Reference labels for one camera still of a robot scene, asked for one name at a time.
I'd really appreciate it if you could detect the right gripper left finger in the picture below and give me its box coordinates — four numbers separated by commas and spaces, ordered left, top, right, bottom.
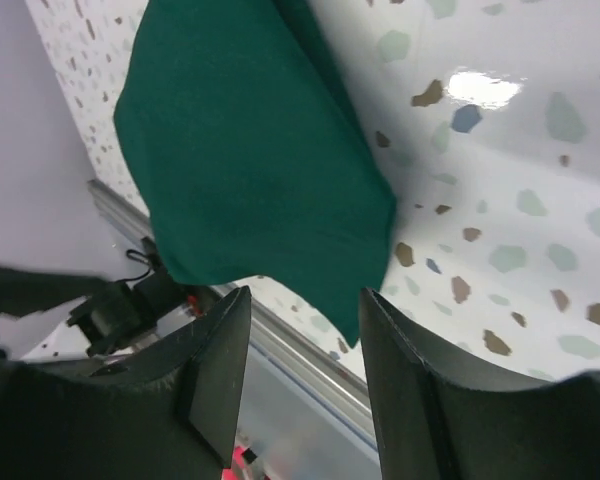
0, 287, 251, 479

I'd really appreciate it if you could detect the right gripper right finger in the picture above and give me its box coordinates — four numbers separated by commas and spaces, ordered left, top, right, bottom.
359, 289, 600, 480

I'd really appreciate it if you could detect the dark green surgical cloth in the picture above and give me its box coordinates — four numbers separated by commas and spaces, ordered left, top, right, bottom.
114, 0, 396, 344

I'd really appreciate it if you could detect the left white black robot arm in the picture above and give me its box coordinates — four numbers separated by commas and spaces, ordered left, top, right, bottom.
0, 266, 186, 359

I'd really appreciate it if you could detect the aluminium rail frame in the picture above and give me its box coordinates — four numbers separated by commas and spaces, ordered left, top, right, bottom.
87, 180, 377, 456

